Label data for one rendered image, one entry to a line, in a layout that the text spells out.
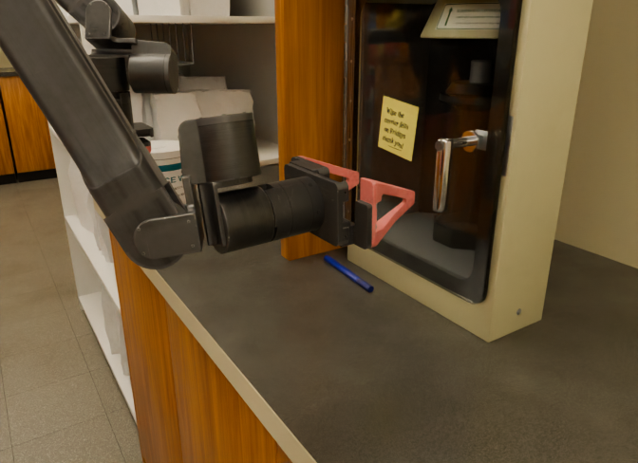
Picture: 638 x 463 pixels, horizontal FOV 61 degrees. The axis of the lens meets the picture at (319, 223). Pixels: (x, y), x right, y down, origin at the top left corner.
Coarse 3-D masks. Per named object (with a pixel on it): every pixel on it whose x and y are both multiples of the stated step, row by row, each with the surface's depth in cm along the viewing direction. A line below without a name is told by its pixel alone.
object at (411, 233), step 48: (384, 0) 73; (432, 0) 66; (480, 0) 60; (384, 48) 75; (432, 48) 68; (480, 48) 61; (432, 96) 69; (480, 96) 62; (432, 144) 71; (480, 144) 64; (432, 192) 72; (480, 192) 65; (384, 240) 84; (432, 240) 74; (480, 240) 67; (480, 288) 68
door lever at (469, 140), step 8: (464, 136) 65; (472, 136) 64; (440, 144) 62; (448, 144) 62; (456, 144) 63; (464, 144) 64; (472, 144) 64; (440, 152) 63; (448, 152) 62; (440, 160) 63; (448, 160) 63; (440, 168) 63; (448, 168) 63; (440, 176) 63; (448, 176) 64; (440, 184) 64; (448, 184) 64; (440, 192) 64; (448, 192) 64; (440, 200) 64; (432, 208) 66; (440, 208) 65
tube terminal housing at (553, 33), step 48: (528, 0) 56; (576, 0) 60; (528, 48) 58; (576, 48) 63; (528, 96) 60; (576, 96) 65; (528, 144) 63; (528, 192) 66; (528, 240) 69; (432, 288) 78; (528, 288) 72; (480, 336) 71
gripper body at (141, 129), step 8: (120, 96) 78; (128, 96) 80; (120, 104) 78; (128, 104) 80; (128, 112) 80; (128, 120) 80; (136, 128) 81; (144, 128) 81; (152, 128) 82; (144, 136) 82; (152, 136) 82
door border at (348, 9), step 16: (352, 0) 79; (352, 16) 80; (352, 32) 80; (352, 48) 81; (352, 64) 82; (352, 80) 83; (352, 96) 83; (352, 112) 84; (352, 128) 85; (352, 144) 86
